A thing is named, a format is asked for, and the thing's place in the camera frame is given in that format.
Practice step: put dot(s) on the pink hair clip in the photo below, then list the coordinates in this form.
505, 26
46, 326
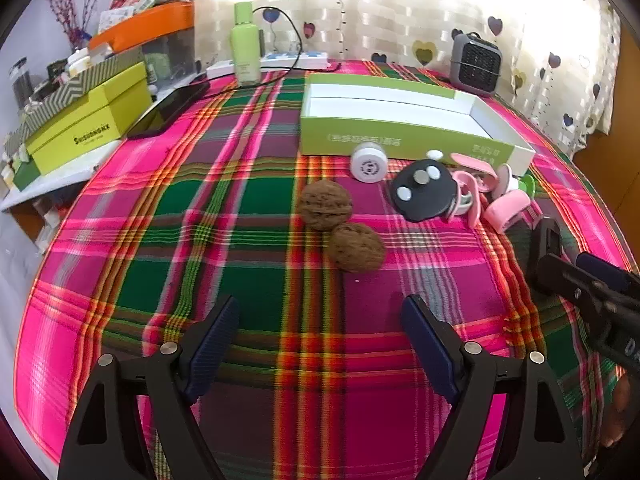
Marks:
475, 162
505, 202

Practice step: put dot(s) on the brown walnut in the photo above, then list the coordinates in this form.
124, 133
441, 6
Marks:
325, 205
357, 247

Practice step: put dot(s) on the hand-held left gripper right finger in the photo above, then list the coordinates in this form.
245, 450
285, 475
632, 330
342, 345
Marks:
430, 350

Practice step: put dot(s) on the white power strip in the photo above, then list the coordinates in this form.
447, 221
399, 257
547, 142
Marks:
280, 61

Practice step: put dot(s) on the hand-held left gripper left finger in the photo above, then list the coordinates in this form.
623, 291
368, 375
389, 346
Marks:
215, 345

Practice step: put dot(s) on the white side shelf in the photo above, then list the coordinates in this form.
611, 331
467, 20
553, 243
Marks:
60, 175

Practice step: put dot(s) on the green and white round disc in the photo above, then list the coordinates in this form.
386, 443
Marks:
528, 187

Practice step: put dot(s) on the black rectangular device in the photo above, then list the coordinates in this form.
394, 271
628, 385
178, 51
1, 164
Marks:
547, 237

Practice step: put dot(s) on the green chevron striped box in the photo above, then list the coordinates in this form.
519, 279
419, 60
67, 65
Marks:
75, 85

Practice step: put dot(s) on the small grey heater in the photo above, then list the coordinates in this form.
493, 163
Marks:
475, 62

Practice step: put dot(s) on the black smartphone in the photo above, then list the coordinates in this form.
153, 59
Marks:
165, 110

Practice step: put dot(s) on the wooden cabinet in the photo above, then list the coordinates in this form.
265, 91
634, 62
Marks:
615, 125

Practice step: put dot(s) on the pink and white clip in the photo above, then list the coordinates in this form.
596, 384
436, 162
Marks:
465, 195

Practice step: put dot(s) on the black oval disc with buttons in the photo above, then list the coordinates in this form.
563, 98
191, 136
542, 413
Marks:
422, 192

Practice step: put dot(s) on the pink green plaid tablecloth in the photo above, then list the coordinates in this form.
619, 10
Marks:
225, 200

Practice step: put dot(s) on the person's right hand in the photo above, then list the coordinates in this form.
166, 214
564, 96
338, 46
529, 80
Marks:
619, 410

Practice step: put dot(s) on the yellow-green gift box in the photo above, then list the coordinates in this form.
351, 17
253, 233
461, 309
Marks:
75, 127

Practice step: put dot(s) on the heart print curtain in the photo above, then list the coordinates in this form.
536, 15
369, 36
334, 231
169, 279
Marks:
400, 10

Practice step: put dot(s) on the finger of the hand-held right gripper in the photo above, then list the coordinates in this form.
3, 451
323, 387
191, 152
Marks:
602, 267
575, 280

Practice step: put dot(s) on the white knob stand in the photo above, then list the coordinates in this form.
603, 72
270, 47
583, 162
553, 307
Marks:
434, 154

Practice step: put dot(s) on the green cardboard box tray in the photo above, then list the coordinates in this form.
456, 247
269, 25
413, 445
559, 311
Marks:
400, 110

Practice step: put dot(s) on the orange storage box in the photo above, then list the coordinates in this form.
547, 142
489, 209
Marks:
145, 25

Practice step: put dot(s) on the white round jar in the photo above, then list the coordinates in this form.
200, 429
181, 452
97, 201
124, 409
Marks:
367, 162

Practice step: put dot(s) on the green lotion bottle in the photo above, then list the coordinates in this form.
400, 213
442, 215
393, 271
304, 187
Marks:
245, 45

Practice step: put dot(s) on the dark glass jar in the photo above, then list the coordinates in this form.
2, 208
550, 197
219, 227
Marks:
20, 82

